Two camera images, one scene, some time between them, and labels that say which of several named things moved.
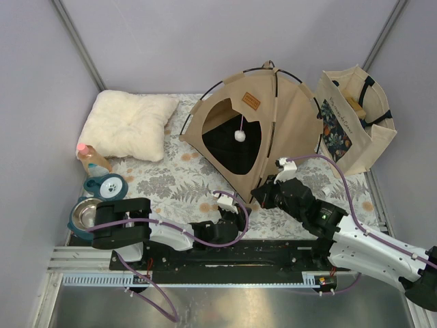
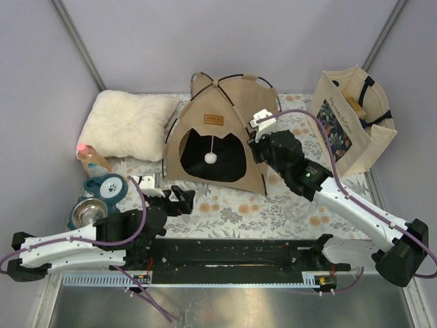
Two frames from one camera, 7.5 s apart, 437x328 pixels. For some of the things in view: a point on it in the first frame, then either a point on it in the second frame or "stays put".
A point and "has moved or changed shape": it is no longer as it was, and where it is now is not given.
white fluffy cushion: [127, 126] stays put
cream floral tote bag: [356, 119] stays put
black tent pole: [246, 71] → [222, 91]
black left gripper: [238, 218] → [175, 207]
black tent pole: [274, 126] → [214, 84]
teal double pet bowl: [96, 189] stays put
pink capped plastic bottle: [94, 162] stays put
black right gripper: [263, 194] → [256, 146]
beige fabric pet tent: [251, 119] has moved or changed shape
